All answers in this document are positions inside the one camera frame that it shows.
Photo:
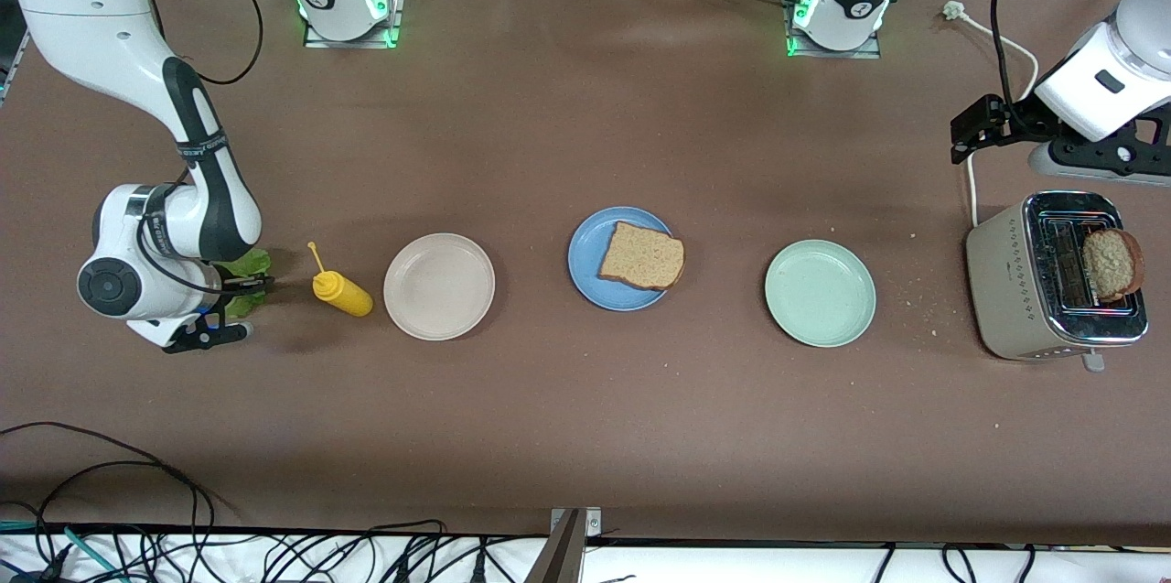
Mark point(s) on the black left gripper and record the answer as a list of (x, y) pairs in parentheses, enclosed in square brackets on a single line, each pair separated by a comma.
[(1017, 119)]

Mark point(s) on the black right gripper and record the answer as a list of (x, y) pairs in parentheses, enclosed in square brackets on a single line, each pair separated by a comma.
[(240, 286)]

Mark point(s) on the green lettuce leaf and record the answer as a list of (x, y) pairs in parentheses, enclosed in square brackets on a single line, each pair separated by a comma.
[(247, 264)]

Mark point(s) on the yellow squeeze bottle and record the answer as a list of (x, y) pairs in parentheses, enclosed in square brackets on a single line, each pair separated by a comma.
[(343, 293)]

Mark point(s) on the brown bread slice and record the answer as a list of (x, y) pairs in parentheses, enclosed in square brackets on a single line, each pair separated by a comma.
[(1111, 264), (640, 255)]

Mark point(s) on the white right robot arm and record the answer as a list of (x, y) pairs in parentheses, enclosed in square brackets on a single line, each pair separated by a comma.
[(101, 16)]

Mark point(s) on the cream plate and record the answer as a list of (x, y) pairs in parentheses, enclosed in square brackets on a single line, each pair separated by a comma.
[(439, 286)]

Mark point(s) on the pale green plate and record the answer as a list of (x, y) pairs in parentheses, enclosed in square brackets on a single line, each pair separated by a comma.
[(820, 293)]

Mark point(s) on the blue plate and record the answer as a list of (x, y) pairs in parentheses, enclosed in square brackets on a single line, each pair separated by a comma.
[(585, 263)]

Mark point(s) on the beige chrome toaster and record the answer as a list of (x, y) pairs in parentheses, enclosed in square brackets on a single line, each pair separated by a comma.
[(1002, 290)]

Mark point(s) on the aluminium camera post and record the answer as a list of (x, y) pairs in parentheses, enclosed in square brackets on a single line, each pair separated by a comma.
[(560, 560)]

